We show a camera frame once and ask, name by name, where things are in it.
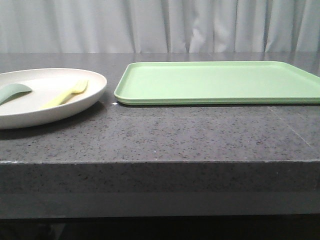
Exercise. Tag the cream round plate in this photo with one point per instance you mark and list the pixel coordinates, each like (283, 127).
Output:
(47, 83)

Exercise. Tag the grey pleated curtain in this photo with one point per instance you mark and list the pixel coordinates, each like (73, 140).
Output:
(159, 26)

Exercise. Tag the light green serving tray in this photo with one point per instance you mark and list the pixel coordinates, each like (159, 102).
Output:
(216, 82)

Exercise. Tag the yellow plastic fork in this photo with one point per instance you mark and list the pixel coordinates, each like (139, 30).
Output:
(78, 88)

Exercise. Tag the green plastic spoon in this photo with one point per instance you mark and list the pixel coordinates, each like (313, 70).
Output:
(10, 90)

